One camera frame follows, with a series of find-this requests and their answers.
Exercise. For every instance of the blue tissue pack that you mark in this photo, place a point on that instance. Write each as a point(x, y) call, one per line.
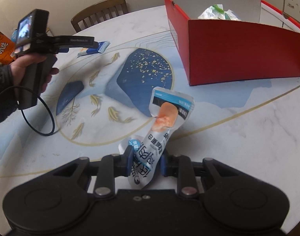
point(102, 46)

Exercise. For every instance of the white base cabinet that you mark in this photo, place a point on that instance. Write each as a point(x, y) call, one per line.
point(295, 5)

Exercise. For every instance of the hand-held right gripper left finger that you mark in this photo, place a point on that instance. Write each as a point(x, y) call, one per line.
point(130, 157)

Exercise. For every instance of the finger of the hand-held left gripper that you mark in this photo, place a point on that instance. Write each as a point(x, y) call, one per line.
point(64, 50)
point(93, 42)

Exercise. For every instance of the red cardboard box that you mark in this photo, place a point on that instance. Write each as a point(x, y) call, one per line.
point(238, 54)

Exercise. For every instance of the orange snack bag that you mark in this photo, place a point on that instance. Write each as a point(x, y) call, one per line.
point(2, 49)

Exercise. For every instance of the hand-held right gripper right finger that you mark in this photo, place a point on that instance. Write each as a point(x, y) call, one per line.
point(163, 164)

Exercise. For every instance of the person's left forearm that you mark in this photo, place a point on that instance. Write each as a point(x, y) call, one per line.
point(2, 91)

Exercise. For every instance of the silver foil packet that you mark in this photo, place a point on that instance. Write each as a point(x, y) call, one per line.
point(211, 12)

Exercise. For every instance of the person's left hand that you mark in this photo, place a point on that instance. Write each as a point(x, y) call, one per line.
point(21, 66)

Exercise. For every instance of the marble patterned desktop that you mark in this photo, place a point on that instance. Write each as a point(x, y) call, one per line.
point(238, 127)

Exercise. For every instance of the white fish snack packet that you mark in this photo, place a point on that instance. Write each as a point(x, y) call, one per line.
point(164, 118)

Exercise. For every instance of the brown wooden chair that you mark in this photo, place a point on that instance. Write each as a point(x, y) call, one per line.
point(100, 7)

